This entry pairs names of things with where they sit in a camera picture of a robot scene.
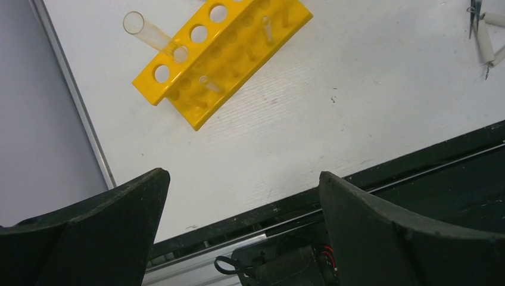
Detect metal tweezers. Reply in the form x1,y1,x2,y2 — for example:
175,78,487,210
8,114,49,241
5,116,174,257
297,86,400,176
467,0,482,39

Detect clear glass test tube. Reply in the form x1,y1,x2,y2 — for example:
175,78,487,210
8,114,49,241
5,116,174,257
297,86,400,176
123,11,188,63

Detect yellow test tube rack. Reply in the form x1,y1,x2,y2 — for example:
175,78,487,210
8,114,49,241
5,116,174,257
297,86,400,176
132,1,313,130

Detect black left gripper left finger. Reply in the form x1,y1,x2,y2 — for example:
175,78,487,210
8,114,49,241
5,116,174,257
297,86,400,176
1,168,170,285

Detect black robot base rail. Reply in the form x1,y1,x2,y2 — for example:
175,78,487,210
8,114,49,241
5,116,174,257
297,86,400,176
142,122,504,285

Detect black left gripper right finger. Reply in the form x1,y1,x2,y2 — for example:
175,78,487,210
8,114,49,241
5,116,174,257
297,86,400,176
318,171,504,285

